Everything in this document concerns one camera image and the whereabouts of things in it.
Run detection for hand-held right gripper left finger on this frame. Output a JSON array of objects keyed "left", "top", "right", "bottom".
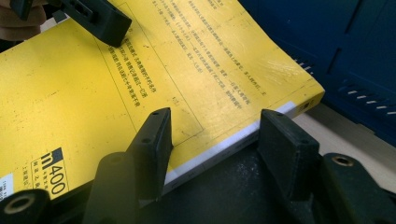
[{"left": 125, "top": 107, "right": 174, "bottom": 202}]

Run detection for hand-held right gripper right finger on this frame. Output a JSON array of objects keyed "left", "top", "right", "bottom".
[{"left": 257, "top": 109, "right": 321, "bottom": 200}]

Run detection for black book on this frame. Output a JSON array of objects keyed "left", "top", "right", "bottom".
[{"left": 46, "top": 136, "right": 316, "bottom": 224}]

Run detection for yellow book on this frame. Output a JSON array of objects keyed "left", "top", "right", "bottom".
[{"left": 0, "top": 0, "right": 326, "bottom": 200}]

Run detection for blue plastic file rack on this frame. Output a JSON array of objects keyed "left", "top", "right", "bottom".
[{"left": 237, "top": 0, "right": 396, "bottom": 147}]

